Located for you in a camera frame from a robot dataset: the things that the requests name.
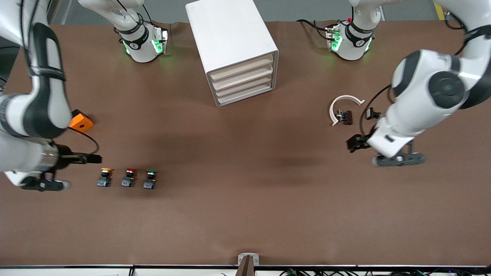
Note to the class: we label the white table edge rail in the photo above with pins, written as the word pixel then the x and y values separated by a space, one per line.
pixel 76 271

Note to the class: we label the green push button switch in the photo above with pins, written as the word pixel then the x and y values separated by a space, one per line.
pixel 149 183

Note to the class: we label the yellow push button switch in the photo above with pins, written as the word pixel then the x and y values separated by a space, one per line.
pixel 104 180

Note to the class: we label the red push button switch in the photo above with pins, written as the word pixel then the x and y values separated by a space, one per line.
pixel 127 180

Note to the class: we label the white drawer cabinet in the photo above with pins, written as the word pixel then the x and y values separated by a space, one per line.
pixel 226 34

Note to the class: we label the dark brown small component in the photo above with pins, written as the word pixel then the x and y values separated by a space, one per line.
pixel 347 117

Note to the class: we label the grey metal bracket with post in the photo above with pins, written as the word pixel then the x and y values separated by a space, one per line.
pixel 248 264

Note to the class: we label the orange box with hole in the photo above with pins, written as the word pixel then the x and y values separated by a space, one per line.
pixel 82 123

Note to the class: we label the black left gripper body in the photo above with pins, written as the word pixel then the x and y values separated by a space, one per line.
pixel 360 141

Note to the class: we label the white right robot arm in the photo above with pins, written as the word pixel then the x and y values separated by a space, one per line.
pixel 42 111

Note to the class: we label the white plastic drawer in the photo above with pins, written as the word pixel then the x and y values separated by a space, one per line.
pixel 247 96
pixel 241 68
pixel 243 78
pixel 245 87

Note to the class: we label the small black component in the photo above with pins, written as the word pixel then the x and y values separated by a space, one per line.
pixel 370 113

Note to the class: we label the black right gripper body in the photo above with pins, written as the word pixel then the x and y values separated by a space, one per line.
pixel 70 158

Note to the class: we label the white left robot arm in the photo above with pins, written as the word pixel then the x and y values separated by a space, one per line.
pixel 418 107

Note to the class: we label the brown paper table cover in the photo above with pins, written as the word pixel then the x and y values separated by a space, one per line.
pixel 245 191

